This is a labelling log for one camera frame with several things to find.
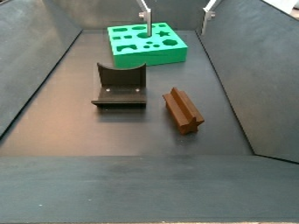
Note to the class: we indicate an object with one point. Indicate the black curved fixture stand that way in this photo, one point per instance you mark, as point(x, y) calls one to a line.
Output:
point(122, 86)

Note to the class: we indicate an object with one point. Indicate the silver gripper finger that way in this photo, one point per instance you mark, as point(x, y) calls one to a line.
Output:
point(209, 9)
point(146, 15)

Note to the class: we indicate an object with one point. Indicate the green shape sorter block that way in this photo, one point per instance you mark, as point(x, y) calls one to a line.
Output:
point(135, 49)

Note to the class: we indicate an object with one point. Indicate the brown star prism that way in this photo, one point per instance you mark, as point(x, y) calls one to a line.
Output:
point(185, 113)

